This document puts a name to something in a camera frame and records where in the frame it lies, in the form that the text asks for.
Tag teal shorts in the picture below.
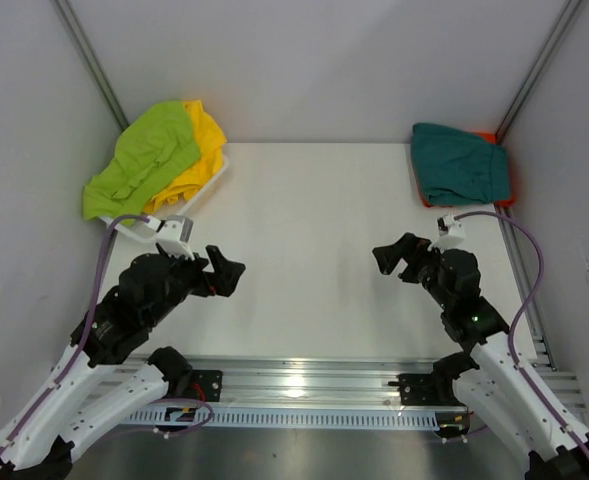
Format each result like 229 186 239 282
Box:
411 122 511 206

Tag yellow shorts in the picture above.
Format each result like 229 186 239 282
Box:
143 100 227 214

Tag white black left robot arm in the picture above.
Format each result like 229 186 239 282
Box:
0 245 246 479

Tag aluminium frame post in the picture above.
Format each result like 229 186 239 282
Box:
50 0 129 131
495 0 588 145

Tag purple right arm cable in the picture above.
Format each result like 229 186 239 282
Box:
436 209 589 480

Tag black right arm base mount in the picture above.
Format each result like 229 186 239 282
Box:
387 352 479 406

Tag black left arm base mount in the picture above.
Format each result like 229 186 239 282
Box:
146 347 223 403

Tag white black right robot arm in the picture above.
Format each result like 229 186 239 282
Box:
372 233 589 479

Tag lime green shorts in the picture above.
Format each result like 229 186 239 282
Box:
82 101 200 221

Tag aluminium frame post left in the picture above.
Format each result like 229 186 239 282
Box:
50 0 129 131

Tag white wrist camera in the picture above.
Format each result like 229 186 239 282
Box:
428 214 466 252
146 215 195 260

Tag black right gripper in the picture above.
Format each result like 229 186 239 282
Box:
372 233 452 310

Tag white perforated plastic basket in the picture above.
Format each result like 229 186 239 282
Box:
115 155 230 244

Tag white slotted cable duct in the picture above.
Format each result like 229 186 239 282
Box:
121 406 473 431

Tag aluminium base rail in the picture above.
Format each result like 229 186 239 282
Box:
113 355 588 411

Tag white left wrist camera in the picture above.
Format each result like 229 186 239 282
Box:
146 215 195 260

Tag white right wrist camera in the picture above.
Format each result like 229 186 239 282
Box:
428 214 466 252

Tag orange shorts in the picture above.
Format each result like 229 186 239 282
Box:
418 130 518 209

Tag aluminium frame post right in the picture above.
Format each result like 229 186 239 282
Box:
495 0 588 145

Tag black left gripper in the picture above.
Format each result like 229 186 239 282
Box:
146 243 245 326

